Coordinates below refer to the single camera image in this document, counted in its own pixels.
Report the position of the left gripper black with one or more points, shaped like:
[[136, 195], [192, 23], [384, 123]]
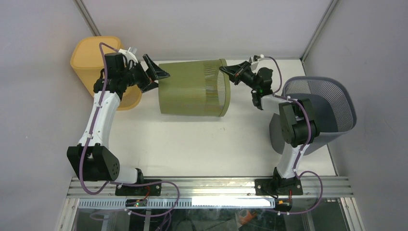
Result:
[[147, 83]]

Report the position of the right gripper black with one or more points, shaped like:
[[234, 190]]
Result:
[[235, 72]]

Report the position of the green plastic basket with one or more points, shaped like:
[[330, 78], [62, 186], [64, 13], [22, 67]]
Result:
[[194, 88]]

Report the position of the yellow plastic basket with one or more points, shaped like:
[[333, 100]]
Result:
[[87, 63]]

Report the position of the grey plastic basket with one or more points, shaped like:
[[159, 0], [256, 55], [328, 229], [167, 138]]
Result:
[[332, 104]]

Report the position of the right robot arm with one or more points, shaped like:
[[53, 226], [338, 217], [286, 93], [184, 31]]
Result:
[[298, 126]]

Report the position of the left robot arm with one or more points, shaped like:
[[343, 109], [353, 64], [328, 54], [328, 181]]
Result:
[[91, 158]]

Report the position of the orange object under table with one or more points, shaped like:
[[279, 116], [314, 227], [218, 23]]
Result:
[[245, 215]]

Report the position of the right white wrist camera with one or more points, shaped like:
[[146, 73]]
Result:
[[254, 61]]

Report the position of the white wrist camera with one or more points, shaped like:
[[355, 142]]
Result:
[[254, 61], [129, 54]]

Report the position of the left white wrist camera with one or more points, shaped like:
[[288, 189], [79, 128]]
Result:
[[129, 54]]

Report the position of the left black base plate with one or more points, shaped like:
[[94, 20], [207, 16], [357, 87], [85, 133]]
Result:
[[151, 187]]

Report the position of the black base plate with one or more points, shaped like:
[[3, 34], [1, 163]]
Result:
[[275, 187], [151, 187]]

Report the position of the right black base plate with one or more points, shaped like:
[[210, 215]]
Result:
[[275, 187]]

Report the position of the white slotted cable duct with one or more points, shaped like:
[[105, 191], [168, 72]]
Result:
[[197, 202]]

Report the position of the aluminium mounting rail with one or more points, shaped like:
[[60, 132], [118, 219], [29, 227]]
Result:
[[329, 187]]

